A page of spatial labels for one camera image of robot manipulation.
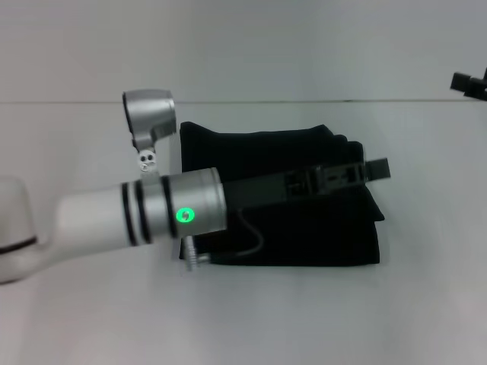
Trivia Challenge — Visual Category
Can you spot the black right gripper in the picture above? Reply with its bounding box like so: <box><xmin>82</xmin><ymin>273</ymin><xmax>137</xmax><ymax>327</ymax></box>
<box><xmin>449</xmin><ymin>66</ymin><xmax>487</xmax><ymax>99</ymax></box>

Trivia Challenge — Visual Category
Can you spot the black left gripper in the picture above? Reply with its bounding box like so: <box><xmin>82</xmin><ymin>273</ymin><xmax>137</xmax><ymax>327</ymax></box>
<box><xmin>219</xmin><ymin>157</ymin><xmax>392</xmax><ymax>211</ymax></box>

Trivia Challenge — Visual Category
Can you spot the black shirt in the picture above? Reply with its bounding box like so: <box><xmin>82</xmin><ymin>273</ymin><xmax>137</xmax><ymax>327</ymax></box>
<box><xmin>178</xmin><ymin>121</ymin><xmax>387</xmax><ymax>268</ymax></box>

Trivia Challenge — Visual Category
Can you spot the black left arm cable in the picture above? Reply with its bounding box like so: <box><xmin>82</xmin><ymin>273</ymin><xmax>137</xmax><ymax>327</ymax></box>
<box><xmin>210</xmin><ymin>208</ymin><xmax>266</xmax><ymax>264</ymax></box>

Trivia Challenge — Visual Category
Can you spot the silver left cable connector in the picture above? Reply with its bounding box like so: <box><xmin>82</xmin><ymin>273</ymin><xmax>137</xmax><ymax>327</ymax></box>
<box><xmin>183</xmin><ymin>234</ymin><xmax>215</xmax><ymax>272</ymax></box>

